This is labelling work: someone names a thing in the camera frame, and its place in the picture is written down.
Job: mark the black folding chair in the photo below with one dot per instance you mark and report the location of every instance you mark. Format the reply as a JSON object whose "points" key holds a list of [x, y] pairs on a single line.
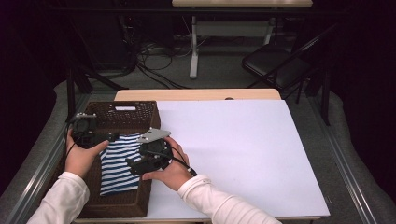
{"points": [[274, 63]]}

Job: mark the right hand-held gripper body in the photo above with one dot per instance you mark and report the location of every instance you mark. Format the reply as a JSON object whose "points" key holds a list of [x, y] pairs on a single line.
{"points": [[155, 152]]}

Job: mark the brown wicker basket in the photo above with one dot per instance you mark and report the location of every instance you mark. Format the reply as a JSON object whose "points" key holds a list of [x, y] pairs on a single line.
{"points": [[124, 119]]}

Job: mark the wooden table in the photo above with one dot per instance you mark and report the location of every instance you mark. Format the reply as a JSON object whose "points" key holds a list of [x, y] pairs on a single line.
{"points": [[193, 94]]}

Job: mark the person's left hand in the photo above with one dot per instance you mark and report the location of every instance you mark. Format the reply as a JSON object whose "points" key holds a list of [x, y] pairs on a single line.
{"points": [[79, 161]]}

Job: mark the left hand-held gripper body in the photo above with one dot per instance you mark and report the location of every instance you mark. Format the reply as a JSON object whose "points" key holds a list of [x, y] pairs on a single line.
{"points": [[85, 130]]}

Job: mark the black metal stand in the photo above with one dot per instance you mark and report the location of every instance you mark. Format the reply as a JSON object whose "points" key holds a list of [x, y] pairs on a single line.
{"points": [[71, 93]]}

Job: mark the blue white striped shirt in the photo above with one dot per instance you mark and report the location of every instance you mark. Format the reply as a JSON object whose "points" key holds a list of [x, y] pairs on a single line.
{"points": [[116, 174]]}

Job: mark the white board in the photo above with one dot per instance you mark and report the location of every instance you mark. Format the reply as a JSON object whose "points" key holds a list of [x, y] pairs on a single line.
{"points": [[236, 149]]}

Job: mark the white-legged desk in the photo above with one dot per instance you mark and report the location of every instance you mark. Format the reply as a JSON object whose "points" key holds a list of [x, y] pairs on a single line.
{"points": [[194, 46]]}

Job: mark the person's right hand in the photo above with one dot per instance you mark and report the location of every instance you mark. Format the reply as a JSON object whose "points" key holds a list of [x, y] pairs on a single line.
{"points": [[176, 175]]}

